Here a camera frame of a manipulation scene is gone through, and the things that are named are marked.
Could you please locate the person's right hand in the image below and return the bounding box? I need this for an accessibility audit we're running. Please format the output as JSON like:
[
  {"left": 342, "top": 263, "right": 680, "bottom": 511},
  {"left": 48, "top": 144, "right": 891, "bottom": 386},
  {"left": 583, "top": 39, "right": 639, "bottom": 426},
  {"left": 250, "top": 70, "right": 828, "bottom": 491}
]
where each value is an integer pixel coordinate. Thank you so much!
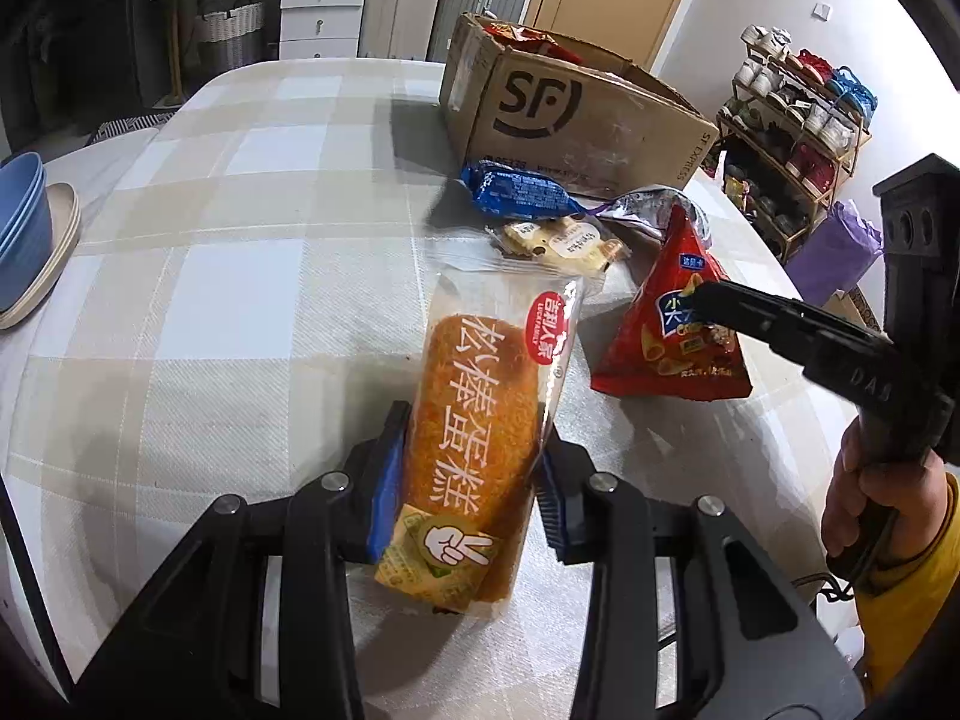
[{"left": 821, "top": 412, "right": 950, "bottom": 578}]

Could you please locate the person's right forearm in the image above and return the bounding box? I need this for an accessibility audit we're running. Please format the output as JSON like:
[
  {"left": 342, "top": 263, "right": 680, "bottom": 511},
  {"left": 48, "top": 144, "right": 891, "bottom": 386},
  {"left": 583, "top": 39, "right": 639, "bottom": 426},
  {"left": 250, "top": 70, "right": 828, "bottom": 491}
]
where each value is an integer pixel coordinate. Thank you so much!
[{"left": 855, "top": 476, "right": 960, "bottom": 691}]

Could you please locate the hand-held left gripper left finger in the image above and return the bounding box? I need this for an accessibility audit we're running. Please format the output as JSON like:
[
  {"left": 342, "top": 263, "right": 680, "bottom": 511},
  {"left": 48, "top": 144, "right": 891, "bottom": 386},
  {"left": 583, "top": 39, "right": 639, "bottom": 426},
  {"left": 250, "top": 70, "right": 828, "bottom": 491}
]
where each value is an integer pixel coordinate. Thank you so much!
[{"left": 71, "top": 399, "right": 413, "bottom": 720}]

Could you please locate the silver purple snack bag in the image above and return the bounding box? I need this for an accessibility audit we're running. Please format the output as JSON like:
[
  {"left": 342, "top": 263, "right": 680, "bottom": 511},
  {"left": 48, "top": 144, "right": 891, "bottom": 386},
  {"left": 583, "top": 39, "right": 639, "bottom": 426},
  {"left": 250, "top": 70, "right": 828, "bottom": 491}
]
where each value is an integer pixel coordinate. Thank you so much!
[{"left": 596, "top": 186, "right": 721, "bottom": 248}]

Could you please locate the brown cardboard box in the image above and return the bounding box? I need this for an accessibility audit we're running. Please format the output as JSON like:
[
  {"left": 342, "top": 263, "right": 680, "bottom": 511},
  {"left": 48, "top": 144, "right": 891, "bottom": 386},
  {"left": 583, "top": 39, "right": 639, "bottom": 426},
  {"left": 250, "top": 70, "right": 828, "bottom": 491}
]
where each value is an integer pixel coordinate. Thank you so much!
[{"left": 439, "top": 13, "right": 721, "bottom": 200}]

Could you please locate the woven laundry basket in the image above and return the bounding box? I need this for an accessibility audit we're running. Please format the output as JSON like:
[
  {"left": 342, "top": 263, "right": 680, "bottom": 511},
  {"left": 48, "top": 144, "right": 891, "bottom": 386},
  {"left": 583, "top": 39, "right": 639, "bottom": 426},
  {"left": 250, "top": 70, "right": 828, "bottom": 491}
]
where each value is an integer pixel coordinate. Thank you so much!
[{"left": 196, "top": 2, "right": 267, "bottom": 72}]

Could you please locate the dark grey fridge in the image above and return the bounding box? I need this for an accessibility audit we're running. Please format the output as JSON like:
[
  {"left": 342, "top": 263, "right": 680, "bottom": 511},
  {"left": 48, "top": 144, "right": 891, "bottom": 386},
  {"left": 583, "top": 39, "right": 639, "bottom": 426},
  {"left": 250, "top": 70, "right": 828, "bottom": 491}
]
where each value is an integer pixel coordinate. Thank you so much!
[{"left": 22, "top": 0, "right": 151, "bottom": 136}]

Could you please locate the red triangular snack bag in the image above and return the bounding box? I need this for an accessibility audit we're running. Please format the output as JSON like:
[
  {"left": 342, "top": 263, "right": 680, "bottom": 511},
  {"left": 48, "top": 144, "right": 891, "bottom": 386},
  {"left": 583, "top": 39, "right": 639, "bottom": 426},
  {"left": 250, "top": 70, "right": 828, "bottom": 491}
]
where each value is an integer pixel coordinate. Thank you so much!
[{"left": 591, "top": 204, "right": 753, "bottom": 400}]

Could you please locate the stack of blue bowls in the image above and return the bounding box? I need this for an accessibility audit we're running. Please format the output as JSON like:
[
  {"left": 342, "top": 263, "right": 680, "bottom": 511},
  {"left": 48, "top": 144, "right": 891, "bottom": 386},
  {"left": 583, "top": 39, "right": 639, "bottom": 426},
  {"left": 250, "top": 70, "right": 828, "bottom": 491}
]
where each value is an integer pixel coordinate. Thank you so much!
[{"left": 0, "top": 152, "right": 53, "bottom": 312}]

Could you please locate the red snack packet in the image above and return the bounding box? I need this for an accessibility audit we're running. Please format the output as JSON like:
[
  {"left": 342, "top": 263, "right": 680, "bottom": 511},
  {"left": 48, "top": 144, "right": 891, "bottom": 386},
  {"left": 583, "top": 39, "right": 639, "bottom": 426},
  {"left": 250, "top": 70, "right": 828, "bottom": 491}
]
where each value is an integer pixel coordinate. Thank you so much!
[{"left": 480, "top": 22, "right": 593, "bottom": 65}]

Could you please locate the black cable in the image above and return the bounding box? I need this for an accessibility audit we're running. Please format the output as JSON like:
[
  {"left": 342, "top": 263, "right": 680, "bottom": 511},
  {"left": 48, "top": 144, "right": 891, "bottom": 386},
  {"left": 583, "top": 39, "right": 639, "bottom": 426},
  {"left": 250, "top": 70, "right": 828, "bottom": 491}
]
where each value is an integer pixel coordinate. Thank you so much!
[{"left": 795, "top": 525, "right": 901, "bottom": 605}]

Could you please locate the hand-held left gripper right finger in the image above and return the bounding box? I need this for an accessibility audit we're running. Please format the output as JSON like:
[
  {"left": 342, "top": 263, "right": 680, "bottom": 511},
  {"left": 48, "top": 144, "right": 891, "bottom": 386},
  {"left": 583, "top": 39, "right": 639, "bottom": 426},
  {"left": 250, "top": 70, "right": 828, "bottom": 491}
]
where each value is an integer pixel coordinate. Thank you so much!
[{"left": 536, "top": 431, "right": 863, "bottom": 720}]

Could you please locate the white desk with drawers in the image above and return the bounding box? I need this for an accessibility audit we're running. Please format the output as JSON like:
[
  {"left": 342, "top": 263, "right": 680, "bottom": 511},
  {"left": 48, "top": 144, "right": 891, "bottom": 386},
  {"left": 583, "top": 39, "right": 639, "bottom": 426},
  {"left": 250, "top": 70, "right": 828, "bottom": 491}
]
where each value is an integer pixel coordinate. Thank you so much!
[{"left": 150, "top": 0, "right": 372, "bottom": 61}]

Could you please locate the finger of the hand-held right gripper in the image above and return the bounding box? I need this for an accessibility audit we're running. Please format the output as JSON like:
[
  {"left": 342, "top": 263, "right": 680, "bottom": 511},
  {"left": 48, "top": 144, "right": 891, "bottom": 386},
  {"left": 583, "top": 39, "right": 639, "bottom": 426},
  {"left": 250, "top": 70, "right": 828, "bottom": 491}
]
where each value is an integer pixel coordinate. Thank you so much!
[{"left": 690, "top": 281, "right": 890, "bottom": 380}]

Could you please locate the orange cake packet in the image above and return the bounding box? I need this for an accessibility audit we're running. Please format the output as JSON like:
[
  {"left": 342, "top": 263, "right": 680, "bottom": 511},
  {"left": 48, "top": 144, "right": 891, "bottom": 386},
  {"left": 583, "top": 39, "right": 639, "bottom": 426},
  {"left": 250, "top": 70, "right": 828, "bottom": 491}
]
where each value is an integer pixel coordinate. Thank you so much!
[{"left": 373, "top": 270, "right": 586, "bottom": 620}]

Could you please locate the small cardboard carton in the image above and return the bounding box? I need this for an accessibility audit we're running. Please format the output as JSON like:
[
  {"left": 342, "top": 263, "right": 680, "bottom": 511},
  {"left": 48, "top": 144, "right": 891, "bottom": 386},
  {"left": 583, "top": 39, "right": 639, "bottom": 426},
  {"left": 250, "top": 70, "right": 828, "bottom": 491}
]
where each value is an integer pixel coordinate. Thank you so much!
[{"left": 821, "top": 289, "right": 882, "bottom": 331}]

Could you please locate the wooden shoe rack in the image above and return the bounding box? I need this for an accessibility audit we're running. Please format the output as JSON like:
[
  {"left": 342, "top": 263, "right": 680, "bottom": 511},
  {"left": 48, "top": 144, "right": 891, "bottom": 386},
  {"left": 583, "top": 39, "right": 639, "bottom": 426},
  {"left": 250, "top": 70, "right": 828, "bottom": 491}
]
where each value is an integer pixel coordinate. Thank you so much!
[{"left": 716, "top": 52, "right": 875, "bottom": 263}]

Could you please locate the beige plate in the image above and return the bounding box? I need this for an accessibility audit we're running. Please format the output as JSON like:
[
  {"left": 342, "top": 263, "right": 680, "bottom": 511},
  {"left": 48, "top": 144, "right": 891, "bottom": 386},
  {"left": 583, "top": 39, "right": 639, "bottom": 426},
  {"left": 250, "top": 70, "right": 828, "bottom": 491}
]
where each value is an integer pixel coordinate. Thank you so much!
[{"left": 0, "top": 182, "right": 82, "bottom": 331}]

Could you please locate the clear biscuit packet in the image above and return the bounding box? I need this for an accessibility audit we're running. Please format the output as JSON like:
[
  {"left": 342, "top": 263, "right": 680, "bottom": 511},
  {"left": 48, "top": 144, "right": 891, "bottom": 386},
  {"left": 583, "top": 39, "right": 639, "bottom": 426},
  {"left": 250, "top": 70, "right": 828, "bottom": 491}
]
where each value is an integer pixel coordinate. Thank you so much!
[{"left": 487, "top": 216, "right": 629, "bottom": 271}]

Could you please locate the striped rug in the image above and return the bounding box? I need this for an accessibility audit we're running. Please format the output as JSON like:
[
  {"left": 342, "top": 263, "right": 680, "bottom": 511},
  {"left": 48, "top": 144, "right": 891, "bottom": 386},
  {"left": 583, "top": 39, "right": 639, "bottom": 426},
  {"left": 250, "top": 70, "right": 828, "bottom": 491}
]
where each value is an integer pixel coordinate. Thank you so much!
[{"left": 86, "top": 111, "right": 177, "bottom": 147}]

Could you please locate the silver suitcase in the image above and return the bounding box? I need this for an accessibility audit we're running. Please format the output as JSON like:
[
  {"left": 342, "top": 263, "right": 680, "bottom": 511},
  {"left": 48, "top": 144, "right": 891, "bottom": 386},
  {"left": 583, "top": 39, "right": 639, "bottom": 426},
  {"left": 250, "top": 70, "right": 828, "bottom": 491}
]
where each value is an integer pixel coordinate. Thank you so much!
[{"left": 427, "top": 0, "right": 533, "bottom": 65}]

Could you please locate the blue cookie packet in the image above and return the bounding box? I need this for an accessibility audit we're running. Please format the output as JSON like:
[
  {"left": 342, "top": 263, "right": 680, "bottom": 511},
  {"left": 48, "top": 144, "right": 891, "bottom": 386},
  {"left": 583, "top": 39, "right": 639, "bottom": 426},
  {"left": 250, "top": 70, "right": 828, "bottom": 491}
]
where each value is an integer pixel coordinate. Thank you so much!
[{"left": 459, "top": 160, "right": 586, "bottom": 218}]

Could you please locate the shoe rack with shoes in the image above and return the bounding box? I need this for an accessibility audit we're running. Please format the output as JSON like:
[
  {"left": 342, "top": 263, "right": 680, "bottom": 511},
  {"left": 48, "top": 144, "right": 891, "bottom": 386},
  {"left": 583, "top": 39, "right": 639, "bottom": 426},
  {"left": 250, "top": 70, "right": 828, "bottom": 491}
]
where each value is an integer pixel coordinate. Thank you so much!
[{"left": 731, "top": 25, "right": 878, "bottom": 241}]

